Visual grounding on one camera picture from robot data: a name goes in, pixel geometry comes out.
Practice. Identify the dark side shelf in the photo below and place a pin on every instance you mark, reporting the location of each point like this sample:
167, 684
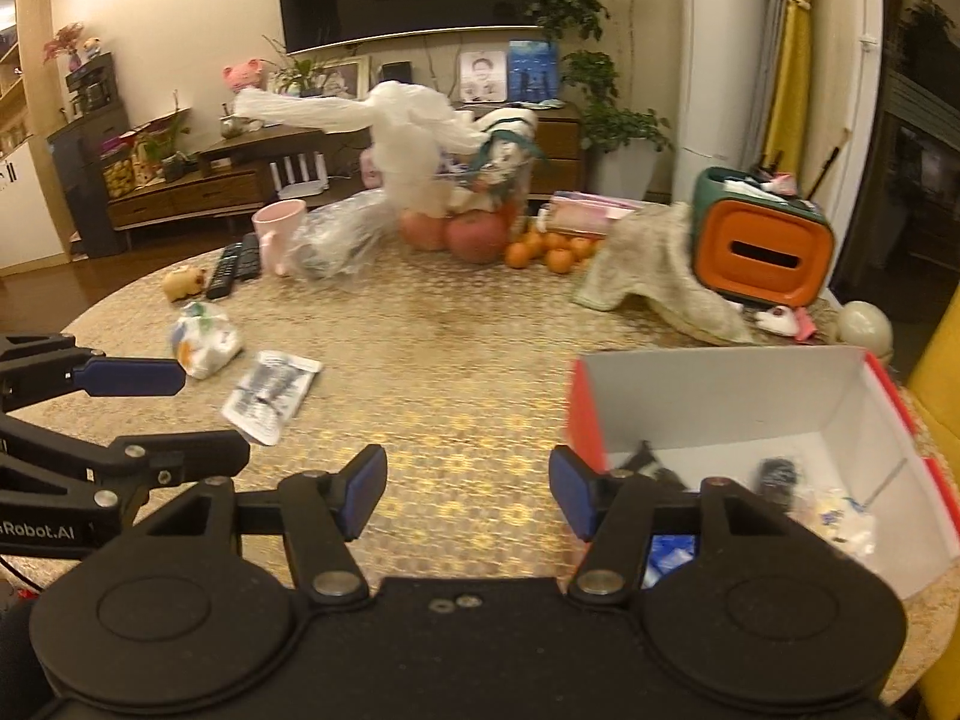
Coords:
86, 165

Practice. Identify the yellow pig toy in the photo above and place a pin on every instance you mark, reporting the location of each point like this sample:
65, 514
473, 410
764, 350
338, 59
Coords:
185, 283

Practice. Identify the white router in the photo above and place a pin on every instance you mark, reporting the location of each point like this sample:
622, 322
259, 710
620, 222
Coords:
298, 172

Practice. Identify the yellow snack box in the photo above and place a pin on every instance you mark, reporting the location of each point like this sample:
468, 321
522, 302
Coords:
118, 171

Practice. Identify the black remote control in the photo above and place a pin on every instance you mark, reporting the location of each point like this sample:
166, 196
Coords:
250, 255
223, 270

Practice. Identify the beige cloth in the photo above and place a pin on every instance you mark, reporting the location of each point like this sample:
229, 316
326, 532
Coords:
660, 277

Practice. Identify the orange and green tissue box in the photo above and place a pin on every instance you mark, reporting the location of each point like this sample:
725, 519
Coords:
761, 247

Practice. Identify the red cardboard box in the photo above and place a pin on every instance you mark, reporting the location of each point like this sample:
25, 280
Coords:
712, 397

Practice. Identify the pink mug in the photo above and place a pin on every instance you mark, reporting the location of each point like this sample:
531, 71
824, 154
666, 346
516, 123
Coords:
277, 229

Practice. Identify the portrait photo frame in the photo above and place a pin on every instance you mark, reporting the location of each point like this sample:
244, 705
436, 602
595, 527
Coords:
482, 77

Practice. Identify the large white plastic bag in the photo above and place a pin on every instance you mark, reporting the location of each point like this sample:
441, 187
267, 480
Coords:
405, 142

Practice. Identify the pink flat packet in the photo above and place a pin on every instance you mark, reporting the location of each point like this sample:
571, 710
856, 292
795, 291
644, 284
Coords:
592, 211

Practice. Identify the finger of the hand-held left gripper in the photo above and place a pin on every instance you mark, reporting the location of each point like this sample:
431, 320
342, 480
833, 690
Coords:
172, 452
131, 377

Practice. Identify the yellow curtain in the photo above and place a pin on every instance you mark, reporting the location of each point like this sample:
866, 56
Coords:
791, 52

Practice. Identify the red apple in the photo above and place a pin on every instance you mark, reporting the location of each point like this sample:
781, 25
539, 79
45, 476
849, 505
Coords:
476, 236
424, 231

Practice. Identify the small potted grass plant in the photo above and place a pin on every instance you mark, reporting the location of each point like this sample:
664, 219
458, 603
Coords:
296, 75

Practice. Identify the blue snack packet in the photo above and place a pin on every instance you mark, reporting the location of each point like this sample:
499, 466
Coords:
671, 561

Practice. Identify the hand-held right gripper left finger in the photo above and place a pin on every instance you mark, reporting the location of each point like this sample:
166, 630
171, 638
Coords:
365, 493

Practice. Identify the small black packet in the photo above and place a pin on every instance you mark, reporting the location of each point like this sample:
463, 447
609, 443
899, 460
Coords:
778, 478

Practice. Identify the small potted twig plant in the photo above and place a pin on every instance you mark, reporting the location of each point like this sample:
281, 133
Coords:
171, 146

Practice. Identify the blue picture box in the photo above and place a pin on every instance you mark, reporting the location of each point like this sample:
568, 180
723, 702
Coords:
534, 73

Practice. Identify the white standing air conditioner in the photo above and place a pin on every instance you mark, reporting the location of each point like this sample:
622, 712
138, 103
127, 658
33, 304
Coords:
731, 52

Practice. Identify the small white printed plastic bag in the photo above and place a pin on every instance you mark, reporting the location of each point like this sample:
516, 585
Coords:
204, 341

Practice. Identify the tall leafy potted plant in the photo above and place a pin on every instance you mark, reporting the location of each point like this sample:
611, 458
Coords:
592, 90

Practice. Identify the wooden television cabinet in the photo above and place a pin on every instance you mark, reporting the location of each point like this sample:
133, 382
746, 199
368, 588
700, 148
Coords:
187, 191

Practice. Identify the white and blue packet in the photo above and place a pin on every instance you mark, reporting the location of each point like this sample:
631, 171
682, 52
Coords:
836, 523

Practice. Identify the clear plastic bag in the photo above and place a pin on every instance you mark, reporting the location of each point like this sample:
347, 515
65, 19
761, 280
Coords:
337, 236

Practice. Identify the gold patterned desktop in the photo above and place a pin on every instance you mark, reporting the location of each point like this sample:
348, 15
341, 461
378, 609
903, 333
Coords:
465, 360

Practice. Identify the clear packet with black print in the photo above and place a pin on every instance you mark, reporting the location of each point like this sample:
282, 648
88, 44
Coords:
271, 394

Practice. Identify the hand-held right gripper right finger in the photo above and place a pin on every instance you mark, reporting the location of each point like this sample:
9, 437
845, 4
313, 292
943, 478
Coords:
570, 496

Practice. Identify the black gold-print packet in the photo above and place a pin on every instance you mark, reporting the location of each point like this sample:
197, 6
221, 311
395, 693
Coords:
654, 469

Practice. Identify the wrapped jar with green ribbon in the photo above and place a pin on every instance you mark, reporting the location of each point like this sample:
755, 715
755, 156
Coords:
502, 146

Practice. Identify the wooden photo frame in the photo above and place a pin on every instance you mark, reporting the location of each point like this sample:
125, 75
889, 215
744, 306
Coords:
341, 76

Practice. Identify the pile of tangerines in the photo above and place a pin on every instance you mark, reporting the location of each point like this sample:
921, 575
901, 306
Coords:
559, 249

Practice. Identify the white egg-shaped object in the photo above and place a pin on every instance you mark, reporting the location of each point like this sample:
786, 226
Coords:
865, 328

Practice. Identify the pink plush pig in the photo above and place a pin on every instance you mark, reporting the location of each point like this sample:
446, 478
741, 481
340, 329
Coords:
244, 76

